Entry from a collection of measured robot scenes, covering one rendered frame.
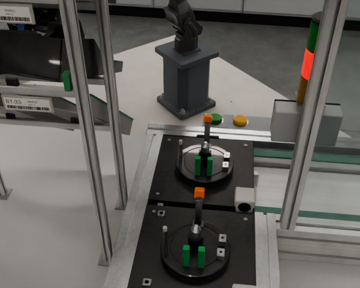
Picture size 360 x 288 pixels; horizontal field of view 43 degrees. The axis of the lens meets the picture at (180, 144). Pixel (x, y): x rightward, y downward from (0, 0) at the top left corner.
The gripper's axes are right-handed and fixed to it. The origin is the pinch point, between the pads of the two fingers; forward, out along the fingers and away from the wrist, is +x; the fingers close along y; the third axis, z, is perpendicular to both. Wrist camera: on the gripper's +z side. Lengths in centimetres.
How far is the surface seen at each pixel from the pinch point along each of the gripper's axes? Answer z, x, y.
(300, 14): -181, -273, 51
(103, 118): -10.3, 9.9, 18.9
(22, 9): 25.0, 20.3, 17.6
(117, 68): -4.8, -0.3, 19.1
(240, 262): -22, 30, 54
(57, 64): 12.3, 17.9, 18.4
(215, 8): -179, -263, -21
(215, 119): -32, -14, 38
